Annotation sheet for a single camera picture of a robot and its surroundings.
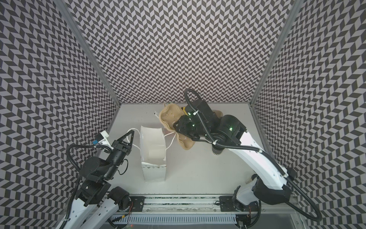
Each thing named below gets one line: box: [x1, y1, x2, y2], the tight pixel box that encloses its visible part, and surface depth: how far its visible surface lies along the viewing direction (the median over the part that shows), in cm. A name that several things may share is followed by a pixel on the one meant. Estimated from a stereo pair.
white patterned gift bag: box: [139, 125, 167, 183], surface depth 75 cm
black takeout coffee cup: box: [211, 143, 225, 156], surface depth 85 cm
